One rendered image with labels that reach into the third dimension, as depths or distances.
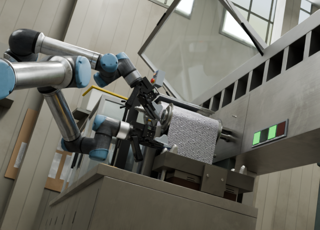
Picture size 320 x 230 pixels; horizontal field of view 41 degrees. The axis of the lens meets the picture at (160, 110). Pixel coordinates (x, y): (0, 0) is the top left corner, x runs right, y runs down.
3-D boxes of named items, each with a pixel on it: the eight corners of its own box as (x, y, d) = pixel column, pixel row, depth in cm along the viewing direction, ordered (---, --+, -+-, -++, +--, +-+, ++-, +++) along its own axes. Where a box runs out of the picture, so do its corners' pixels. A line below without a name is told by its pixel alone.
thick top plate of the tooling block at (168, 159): (151, 170, 184) (155, 156, 186) (235, 194, 193) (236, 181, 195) (163, 165, 170) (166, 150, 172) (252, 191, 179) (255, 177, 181)
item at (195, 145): (161, 162, 191) (169, 123, 197) (208, 176, 196) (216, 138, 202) (161, 162, 191) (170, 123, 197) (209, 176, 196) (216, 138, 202)
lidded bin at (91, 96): (116, 131, 522) (122, 108, 531) (129, 125, 484) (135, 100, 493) (75, 117, 504) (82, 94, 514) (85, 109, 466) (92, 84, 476)
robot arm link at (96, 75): (92, 69, 194) (112, 57, 197) (91, 78, 204) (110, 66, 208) (102, 83, 193) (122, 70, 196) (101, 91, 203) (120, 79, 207)
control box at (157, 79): (147, 85, 268) (151, 71, 271) (156, 89, 271) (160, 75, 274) (153, 82, 262) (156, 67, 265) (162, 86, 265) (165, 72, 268)
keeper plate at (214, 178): (198, 191, 172) (203, 164, 175) (221, 197, 174) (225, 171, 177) (201, 190, 169) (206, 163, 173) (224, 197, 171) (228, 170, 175)
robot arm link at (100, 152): (86, 160, 189) (93, 136, 192) (109, 163, 184) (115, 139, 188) (77, 155, 182) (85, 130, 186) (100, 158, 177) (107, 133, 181)
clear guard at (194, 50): (141, 53, 305) (142, 53, 306) (186, 107, 306) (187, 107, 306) (199, -27, 209) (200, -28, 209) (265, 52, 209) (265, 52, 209)
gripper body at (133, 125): (158, 127, 190) (132, 119, 188) (154, 145, 188) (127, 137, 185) (153, 130, 197) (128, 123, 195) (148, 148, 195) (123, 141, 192)
